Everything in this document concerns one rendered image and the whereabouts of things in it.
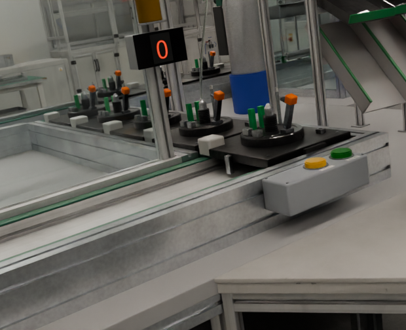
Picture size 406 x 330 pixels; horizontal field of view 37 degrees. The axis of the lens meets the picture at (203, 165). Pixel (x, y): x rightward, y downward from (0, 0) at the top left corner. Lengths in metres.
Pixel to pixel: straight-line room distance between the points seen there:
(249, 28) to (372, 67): 0.81
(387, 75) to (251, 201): 0.58
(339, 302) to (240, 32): 1.43
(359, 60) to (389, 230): 0.56
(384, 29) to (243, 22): 0.70
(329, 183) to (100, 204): 0.46
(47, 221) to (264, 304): 0.46
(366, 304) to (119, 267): 0.39
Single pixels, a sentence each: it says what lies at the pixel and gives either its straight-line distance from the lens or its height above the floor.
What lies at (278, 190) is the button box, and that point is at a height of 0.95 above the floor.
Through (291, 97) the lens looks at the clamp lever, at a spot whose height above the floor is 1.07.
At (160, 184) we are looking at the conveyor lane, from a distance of 1.29.
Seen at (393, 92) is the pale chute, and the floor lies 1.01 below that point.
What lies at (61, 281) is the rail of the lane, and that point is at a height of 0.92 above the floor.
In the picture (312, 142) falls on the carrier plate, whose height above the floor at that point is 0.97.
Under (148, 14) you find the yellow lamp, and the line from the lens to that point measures 1.27.
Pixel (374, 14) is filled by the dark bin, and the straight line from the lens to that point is 1.44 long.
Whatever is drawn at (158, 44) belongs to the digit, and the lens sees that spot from 1.27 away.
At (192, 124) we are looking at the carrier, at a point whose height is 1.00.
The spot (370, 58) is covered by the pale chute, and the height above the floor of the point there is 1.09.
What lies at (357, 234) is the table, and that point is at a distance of 1.07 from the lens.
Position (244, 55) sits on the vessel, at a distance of 2.25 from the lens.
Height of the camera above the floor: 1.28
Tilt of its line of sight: 15 degrees down
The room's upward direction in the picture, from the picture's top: 9 degrees counter-clockwise
